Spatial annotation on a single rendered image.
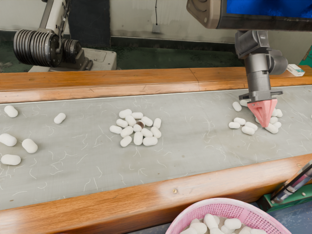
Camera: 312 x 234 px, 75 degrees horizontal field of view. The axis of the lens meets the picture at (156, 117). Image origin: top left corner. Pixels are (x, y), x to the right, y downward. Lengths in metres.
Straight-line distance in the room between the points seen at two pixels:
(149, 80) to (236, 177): 0.38
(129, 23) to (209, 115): 2.08
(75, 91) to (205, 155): 0.40
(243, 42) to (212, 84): 0.17
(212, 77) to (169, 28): 1.95
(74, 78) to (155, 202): 0.44
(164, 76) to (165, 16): 1.95
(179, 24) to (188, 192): 2.40
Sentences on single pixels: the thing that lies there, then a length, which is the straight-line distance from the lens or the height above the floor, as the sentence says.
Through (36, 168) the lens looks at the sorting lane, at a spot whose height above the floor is 0.74.
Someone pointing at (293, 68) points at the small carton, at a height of 0.78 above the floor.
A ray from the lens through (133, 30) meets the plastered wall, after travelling 2.60.
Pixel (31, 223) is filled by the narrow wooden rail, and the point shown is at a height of 0.76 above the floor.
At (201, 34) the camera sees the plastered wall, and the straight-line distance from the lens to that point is 2.81.
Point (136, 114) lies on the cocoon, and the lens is 0.54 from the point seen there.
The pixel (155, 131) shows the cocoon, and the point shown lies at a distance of 0.50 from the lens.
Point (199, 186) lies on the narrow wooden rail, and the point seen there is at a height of 0.76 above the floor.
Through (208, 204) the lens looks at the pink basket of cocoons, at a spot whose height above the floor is 0.76.
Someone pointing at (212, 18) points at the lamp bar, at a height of 1.05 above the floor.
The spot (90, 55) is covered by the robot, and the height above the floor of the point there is 0.47.
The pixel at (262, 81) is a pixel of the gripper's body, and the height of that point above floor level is 0.86.
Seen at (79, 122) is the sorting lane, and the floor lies 0.74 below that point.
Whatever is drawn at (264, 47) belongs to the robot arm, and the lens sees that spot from 0.65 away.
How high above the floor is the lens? 1.13
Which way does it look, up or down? 43 degrees down
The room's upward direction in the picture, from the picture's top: 10 degrees clockwise
